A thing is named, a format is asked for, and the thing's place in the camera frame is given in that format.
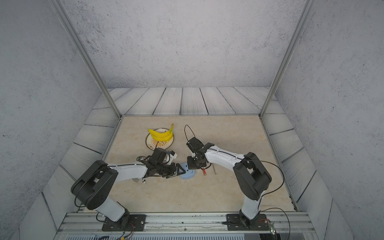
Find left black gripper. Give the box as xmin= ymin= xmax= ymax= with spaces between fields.
xmin=155 ymin=162 xmax=187 ymax=179

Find light blue alarm clock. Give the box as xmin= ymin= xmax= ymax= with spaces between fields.
xmin=180 ymin=163 xmax=196 ymax=180

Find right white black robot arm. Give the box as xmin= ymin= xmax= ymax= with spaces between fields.
xmin=187 ymin=137 xmax=272 ymax=227

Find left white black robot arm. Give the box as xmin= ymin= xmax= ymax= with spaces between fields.
xmin=71 ymin=148 xmax=186 ymax=227

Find yellow banana bunch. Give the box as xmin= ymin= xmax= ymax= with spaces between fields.
xmin=148 ymin=124 xmax=174 ymax=142

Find round patterned plate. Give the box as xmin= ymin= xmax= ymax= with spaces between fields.
xmin=146 ymin=134 xmax=174 ymax=150

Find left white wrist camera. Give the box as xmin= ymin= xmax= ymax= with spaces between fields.
xmin=166 ymin=151 xmax=178 ymax=165

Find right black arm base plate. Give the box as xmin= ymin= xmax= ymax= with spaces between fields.
xmin=222 ymin=212 xmax=271 ymax=231

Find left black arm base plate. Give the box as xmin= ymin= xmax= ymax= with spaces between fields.
xmin=102 ymin=214 xmax=147 ymax=232

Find right aluminium frame post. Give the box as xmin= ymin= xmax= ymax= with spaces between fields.
xmin=259 ymin=0 xmax=315 ymax=120

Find aluminium frame post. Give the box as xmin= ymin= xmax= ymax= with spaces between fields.
xmin=49 ymin=0 xmax=123 ymax=120
xmin=259 ymin=0 xmax=315 ymax=120

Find aluminium front rail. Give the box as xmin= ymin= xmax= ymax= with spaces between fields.
xmin=55 ymin=211 xmax=318 ymax=240

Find left aluminium frame post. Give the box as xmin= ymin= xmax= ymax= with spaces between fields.
xmin=49 ymin=0 xmax=123 ymax=120

